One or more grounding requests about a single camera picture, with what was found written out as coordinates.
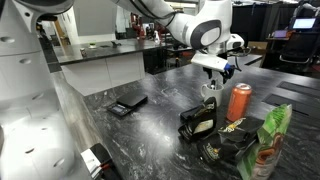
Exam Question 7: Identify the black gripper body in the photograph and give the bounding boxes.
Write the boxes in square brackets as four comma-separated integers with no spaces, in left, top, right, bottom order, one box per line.
[203,67,234,82]

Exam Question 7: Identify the black marker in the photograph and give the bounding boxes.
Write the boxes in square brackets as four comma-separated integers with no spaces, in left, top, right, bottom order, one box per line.
[211,79,217,90]

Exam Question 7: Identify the white ceramic mug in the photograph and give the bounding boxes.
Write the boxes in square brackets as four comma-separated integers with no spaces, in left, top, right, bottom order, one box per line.
[200,84,224,106]

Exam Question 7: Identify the orange soda can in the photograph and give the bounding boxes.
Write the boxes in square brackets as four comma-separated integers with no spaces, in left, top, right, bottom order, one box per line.
[227,83,252,122]

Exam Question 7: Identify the small black box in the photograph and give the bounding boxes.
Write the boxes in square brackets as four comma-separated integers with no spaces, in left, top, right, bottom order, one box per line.
[180,106,201,123]

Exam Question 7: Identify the black coffee bag white label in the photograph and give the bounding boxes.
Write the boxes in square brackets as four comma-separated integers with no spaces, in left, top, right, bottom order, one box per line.
[178,97,217,143]

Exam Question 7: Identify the black coffee bag yellow label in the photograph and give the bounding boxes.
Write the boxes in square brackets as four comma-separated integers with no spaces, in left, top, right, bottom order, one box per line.
[197,116,264,164]

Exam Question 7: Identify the black office chair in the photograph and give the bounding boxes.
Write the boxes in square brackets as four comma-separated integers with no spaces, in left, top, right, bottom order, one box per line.
[279,32,319,73]

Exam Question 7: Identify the laptop with lit screen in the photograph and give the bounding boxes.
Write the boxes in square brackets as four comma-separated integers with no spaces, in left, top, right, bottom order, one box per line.
[290,18,316,30]

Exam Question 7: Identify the green snack bag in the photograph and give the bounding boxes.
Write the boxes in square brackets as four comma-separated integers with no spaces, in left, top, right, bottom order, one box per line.
[237,104,292,180]

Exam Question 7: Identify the black digital kitchen scale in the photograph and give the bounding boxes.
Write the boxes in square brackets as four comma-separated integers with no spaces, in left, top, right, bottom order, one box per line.
[107,92,148,116]

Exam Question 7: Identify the white kitchen island cabinet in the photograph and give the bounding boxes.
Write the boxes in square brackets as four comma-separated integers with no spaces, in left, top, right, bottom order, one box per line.
[54,39,169,96]

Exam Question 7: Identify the black cable blue connector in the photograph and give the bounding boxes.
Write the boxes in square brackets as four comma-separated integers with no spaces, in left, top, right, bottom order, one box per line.
[227,47,251,72]

